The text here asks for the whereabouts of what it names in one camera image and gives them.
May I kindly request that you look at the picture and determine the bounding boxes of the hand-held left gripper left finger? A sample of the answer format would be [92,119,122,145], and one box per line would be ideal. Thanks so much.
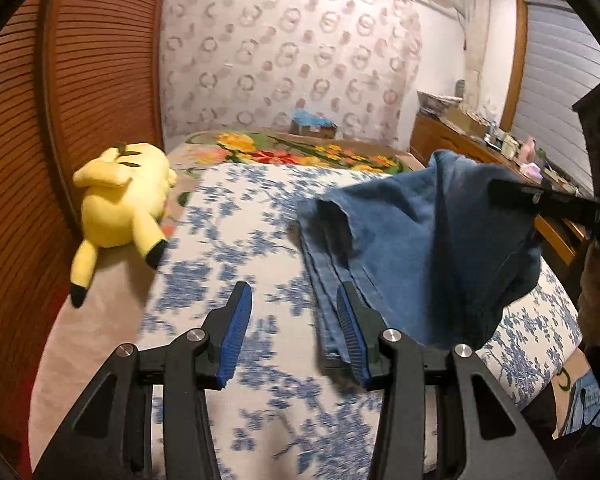
[32,281,253,480]

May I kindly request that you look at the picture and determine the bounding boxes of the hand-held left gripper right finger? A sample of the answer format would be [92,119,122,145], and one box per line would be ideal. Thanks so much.
[336,281,558,480]

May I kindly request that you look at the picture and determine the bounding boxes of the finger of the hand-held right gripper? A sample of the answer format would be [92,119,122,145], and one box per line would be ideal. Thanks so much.
[487,178,597,227]

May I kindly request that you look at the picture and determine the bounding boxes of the blue denim pants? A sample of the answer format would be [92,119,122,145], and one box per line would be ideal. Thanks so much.
[297,150,543,366]

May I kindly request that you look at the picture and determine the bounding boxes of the person's right hand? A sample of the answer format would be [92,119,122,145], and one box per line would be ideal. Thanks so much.
[580,245,600,347]

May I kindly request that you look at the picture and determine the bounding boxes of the wooden sideboard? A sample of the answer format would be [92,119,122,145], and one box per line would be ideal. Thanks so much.
[410,112,588,266]

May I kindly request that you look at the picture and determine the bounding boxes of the open cardboard box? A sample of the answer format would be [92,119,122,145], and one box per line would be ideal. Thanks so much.
[445,107,486,136]

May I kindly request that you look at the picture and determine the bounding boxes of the white blue floral bedsheet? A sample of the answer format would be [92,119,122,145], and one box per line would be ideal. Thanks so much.
[140,162,581,480]

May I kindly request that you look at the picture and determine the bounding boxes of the stack of papers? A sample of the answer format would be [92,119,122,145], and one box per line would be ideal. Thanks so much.
[417,91,463,116]

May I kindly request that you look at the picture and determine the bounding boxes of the yellow plush toy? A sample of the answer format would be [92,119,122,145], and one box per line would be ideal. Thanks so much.
[69,141,178,309]

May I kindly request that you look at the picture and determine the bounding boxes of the colourful flower blanket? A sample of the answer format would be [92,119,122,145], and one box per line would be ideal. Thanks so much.
[27,130,426,480]

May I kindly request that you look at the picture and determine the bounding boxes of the small cardboard box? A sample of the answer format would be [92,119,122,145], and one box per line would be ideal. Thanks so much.
[292,120,337,139]

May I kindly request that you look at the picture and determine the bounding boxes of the blue plastic bag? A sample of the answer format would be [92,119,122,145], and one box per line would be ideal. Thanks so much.
[294,108,336,128]

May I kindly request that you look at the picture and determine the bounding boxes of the wooden louvered wardrobe door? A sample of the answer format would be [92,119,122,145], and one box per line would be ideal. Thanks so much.
[0,0,168,461]

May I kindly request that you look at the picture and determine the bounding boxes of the ring patterned curtain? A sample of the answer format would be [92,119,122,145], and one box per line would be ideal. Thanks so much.
[160,0,423,143]

